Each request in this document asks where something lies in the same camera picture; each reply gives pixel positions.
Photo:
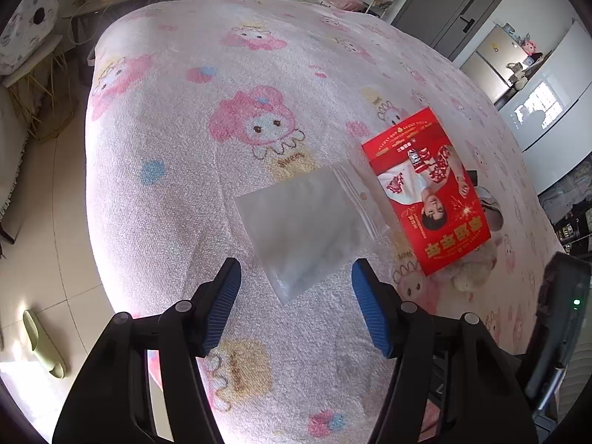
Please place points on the clear zip bag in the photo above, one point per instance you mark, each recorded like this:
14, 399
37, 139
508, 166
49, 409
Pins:
296, 222

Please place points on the grey door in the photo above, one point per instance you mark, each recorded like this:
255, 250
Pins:
444, 9

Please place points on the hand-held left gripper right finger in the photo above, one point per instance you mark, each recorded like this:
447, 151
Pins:
370, 305

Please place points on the dark glass cabinet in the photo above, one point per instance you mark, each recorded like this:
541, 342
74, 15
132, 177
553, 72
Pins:
573, 222

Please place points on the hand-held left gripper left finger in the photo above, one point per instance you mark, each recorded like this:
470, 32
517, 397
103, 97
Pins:
222, 305

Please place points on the white glossy wardrobe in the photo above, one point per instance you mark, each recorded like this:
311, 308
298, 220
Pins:
564, 78

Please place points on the champagne fridge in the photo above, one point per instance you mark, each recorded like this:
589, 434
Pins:
490, 55

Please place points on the white printed cushion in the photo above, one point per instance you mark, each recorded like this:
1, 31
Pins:
25, 23

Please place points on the green slipper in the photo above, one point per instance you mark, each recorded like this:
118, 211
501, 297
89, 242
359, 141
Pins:
41, 344

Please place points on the yellow rattan stand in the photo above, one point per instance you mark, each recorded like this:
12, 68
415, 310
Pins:
51, 101

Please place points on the red printed packet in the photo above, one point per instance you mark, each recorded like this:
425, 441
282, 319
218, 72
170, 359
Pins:
416, 157

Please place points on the tan bear plush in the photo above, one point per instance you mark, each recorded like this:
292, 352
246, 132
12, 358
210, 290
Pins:
474, 270

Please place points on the pink printed blanket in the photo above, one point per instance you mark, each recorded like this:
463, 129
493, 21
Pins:
185, 171

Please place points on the pink plush doll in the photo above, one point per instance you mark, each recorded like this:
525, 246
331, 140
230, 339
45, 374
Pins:
529, 48

